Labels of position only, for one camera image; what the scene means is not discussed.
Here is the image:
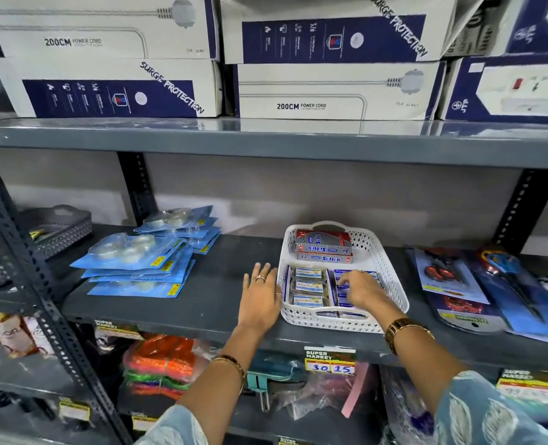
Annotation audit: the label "gold wristwatch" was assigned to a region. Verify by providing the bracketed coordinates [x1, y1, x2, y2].
[385, 318, 435, 356]

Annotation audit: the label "clear bag with pink item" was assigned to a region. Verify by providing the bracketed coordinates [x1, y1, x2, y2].
[274, 364, 379, 421]

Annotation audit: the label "person's right hand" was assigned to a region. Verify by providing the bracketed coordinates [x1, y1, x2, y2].
[337, 269, 390, 314]

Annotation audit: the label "blue orange scissors pack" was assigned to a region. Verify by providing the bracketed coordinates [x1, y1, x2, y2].
[466, 247, 548, 341]

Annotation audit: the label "teal plastic plug tool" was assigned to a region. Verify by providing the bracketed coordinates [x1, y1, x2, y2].
[245, 351, 308, 413]

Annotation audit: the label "blue patterned left sleeve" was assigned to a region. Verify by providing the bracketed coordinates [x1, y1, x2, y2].
[134, 405, 210, 445]

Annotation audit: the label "white orange snack packets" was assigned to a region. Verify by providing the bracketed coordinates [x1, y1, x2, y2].
[0, 309, 56, 360]

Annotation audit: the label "person's right forearm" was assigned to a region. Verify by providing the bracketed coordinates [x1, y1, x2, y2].
[378, 307, 470, 415]

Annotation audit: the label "bagged orange green bundles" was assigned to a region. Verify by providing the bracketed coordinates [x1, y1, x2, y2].
[122, 335, 211, 400]

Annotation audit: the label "white perforated plastic basket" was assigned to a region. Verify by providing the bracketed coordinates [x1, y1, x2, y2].
[277, 221, 410, 334]

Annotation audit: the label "stack of white navy boxes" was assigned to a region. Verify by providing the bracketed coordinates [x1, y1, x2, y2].
[0, 0, 548, 125]

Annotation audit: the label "gold bangle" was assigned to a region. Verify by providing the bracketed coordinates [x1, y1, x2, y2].
[210, 354, 247, 392]

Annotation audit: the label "blue patterned sleeve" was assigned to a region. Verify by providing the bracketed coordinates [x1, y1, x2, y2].
[134, 405, 210, 445]
[433, 370, 548, 445]

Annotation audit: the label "person's left forearm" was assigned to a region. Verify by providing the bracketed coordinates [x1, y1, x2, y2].
[174, 326, 276, 445]

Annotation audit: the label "person's left hand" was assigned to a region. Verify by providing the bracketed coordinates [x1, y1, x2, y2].
[238, 262, 282, 336]

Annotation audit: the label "red scissors on dark card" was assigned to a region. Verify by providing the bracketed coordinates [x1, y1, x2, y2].
[426, 292, 507, 335]

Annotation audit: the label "grey metal shelving rack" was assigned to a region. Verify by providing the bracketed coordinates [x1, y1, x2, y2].
[0, 117, 548, 445]

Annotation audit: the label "yellow shelf price label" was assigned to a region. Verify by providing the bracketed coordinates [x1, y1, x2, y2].
[92, 319, 144, 341]
[496, 370, 548, 405]
[130, 413, 160, 432]
[58, 398, 92, 422]

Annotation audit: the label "pile of blue tape packs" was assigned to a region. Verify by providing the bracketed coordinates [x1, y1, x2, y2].
[134, 206, 222, 256]
[70, 233, 197, 299]

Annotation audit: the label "yellow handwritten price label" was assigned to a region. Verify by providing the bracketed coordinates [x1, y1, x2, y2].
[304, 347, 357, 377]

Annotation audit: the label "blue patterned right sleeve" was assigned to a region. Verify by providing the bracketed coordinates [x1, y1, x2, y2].
[433, 370, 548, 445]

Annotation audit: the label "clear bag with dark items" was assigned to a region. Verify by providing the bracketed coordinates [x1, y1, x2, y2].
[380, 366, 442, 445]

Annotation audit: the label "red scissors on white card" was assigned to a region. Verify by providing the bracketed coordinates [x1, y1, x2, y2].
[412, 247, 490, 305]

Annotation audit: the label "silver blue flat carton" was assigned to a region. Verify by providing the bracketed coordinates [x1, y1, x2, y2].
[297, 252, 354, 265]
[294, 243, 353, 256]

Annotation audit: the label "grey perforated plastic basket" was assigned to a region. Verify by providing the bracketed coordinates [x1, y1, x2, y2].
[18, 205, 94, 261]

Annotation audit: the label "rows of small blue boxes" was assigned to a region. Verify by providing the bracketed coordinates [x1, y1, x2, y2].
[283, 265, 382, 320]

